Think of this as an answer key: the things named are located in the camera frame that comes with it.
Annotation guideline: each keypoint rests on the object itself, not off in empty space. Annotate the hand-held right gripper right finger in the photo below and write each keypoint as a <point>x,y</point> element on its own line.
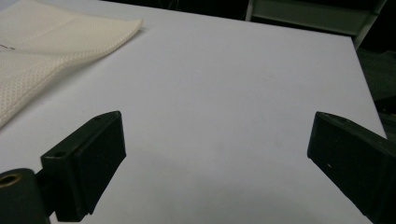
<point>351,158</point>

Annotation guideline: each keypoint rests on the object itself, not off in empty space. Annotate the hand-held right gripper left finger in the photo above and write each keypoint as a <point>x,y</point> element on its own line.
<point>88,161</point>

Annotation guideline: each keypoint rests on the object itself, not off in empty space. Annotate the cream mesh cloth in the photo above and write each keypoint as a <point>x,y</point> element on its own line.
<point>40,53</point>

